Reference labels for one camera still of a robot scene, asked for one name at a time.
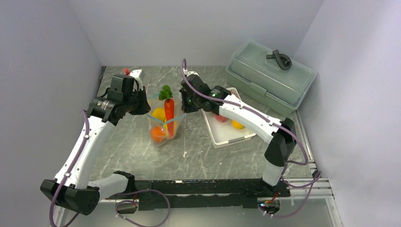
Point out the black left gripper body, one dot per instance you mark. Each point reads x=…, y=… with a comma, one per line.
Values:
x=136, y=102

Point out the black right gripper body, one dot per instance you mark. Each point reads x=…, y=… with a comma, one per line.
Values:
x=189, y=103

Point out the orange toy carrot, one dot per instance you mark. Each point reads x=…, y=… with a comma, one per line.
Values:
x=166, y=95

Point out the clear zip top bag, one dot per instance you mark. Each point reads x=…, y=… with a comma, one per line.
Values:
x=154, y=103

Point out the pink toy peach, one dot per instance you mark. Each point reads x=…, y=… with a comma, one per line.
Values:
x=220, y=118

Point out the yellow toy apple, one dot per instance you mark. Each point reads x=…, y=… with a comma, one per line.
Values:
x=159, y=113

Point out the white perforated plastic basket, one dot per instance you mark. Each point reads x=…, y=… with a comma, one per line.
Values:
x=224, y=134

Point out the orange toy tangerine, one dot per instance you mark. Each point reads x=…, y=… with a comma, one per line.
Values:
x=157, y=134

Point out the yellow toy fruit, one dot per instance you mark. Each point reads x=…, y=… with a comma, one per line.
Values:
x=237, y=125

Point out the yellow toy mango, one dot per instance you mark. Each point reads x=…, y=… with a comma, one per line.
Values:
x=171, y=128

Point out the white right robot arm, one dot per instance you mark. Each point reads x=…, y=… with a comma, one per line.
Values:
x=280, y=135

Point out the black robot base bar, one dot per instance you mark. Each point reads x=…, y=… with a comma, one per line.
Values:
x=159, y=194

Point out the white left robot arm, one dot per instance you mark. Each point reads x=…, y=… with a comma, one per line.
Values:
x=71, y=188

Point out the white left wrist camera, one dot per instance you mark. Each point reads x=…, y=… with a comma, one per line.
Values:
x=137, y=74

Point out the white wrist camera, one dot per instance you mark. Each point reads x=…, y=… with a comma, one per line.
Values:
x=137, y=74
x=190, y=74

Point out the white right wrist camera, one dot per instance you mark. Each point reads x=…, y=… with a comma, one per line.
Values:
x=190, y=74

